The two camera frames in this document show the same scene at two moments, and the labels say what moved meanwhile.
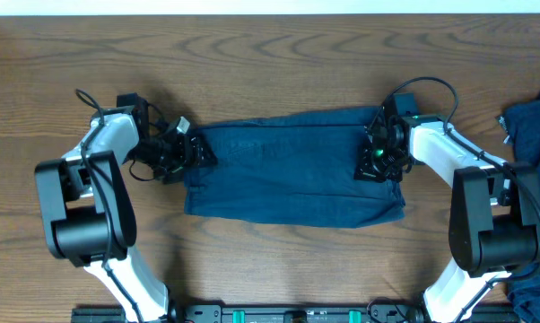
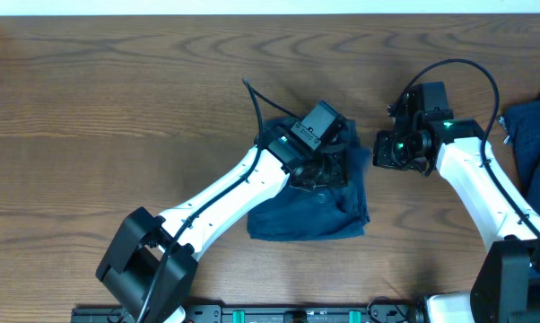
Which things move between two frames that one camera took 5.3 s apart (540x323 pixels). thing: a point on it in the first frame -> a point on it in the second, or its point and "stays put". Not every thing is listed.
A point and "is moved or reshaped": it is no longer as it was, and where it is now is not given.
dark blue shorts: (294, 170) is moved or reshaped
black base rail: (286, 313) stays put
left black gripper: (185, 162) -> (338, 175)
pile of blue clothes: (531, 131) stays put
